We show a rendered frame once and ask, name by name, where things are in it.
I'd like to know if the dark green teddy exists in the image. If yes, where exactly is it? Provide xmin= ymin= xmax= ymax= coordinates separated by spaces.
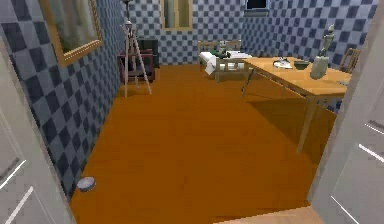
xmin=211 ymin=47 xmax=232 ymax=60

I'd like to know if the dark maroon armchair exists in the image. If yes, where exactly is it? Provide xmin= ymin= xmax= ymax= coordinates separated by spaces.
xmin=117 ymin=38 xmax=160 ymax=84

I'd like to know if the white bed blanket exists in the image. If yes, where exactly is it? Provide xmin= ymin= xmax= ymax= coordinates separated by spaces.
xmin=199 ymin=50 xmax=253 ymax=76

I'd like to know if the pale wooden bed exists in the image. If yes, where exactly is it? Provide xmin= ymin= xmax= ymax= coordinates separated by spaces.
xmin=197 ymin=39 xmax=256 ymax=84

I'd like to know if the dark leaning stick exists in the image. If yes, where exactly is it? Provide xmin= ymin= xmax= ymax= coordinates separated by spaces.
xmin=240 ymin=68 xmax=256 ymax=100

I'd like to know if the pale tripod floor lamp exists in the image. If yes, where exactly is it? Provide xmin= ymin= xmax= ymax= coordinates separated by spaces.
xmin=120 ymin=0 xmax=153 ymax=99

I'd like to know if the gold framed window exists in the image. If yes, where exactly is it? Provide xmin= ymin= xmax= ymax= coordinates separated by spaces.
xmin=160 ymin=0 xmax=194 ymax=32

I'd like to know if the white plate with dark item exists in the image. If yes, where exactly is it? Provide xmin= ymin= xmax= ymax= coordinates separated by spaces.
xmin=272 ymin=57 xmax=294 ymax=70

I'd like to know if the light wooden table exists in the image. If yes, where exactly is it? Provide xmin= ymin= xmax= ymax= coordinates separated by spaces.
xmin=242 ymin=56 xmax=353 ymax=156

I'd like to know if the dark grey bowl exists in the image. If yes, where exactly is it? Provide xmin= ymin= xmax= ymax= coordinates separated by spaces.
xmin=293 ymin=59 xmax=311 ymax=71

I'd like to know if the dark window with blue sill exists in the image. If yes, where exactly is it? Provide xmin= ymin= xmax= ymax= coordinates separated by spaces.
xmin=243 ymin=0 xmax=271 ymax=18

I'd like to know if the round grey floor disc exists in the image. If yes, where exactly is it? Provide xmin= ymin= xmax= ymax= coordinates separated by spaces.
xmin=76 ymin=176 xmax=97 ymax=193

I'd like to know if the pale grey statue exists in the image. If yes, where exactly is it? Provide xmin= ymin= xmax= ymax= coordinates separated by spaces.
xmin=309 ymin=24 xmax=336 ymax=81

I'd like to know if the white room door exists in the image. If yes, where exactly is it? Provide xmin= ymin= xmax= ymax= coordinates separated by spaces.
xmin=307 ymin=0 xmax=384 ymax=224

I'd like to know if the wooden chair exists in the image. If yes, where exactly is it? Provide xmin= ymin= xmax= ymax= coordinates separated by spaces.
xmin=338 ymin=47 xmax=362 ymax=75

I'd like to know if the white panelled door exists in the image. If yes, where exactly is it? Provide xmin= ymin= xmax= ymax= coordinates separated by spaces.
xmin=0 ymin=36 xmax=78 ymax=224

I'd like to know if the gold framed wall picture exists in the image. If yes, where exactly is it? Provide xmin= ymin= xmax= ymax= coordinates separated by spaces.
xmin=38 ymin=0 xmax=104 ymax=68

